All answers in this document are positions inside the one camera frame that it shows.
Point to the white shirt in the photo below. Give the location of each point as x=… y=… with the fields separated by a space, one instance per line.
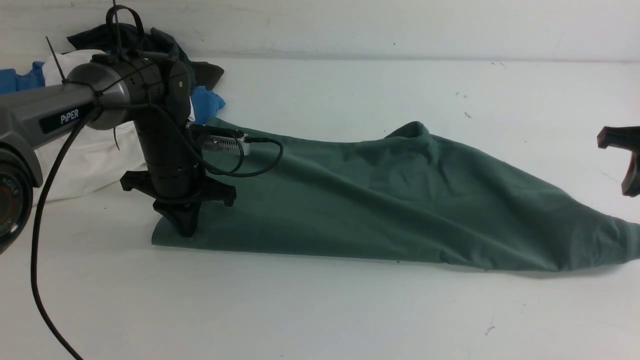
x=95 y=159

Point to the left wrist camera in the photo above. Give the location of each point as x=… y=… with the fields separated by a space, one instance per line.
x=218 y=139

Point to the blue shirt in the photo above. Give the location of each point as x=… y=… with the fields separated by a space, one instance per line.
x=205 y=102

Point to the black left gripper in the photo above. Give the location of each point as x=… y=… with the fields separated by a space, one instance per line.
x=176 y=189

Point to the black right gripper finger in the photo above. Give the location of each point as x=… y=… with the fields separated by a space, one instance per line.
x=624 y=138
x=630 y=186

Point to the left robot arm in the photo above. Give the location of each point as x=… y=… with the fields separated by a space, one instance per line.
x=149 y=90

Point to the green long sleeve shirt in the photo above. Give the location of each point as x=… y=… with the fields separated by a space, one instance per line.
x=410 y=196

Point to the dark grey shirt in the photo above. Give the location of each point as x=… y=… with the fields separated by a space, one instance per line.
x=156 y=41

